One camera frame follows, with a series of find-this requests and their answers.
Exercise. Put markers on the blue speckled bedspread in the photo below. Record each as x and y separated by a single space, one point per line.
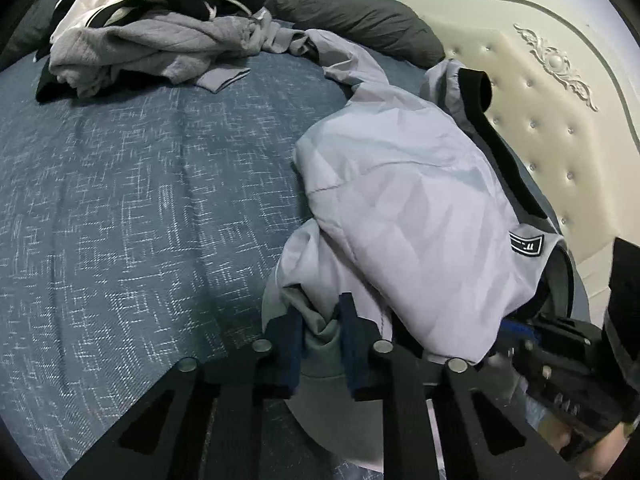
125 210

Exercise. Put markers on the light grey zip jacket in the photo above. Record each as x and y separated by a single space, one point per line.
400 210

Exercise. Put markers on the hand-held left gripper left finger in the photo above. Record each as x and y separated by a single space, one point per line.
290 352

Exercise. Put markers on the person's right forearm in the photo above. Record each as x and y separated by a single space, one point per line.
600 460

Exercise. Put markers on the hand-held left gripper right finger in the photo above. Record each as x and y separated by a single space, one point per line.
351 347

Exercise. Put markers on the white garment with black trim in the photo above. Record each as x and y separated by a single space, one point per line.
95 5

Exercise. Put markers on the cream tufted headboard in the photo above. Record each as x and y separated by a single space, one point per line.
550 135

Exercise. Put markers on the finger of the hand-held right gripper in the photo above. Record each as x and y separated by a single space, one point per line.
517 332

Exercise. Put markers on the grey sweatshirt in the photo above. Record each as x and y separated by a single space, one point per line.
150 40

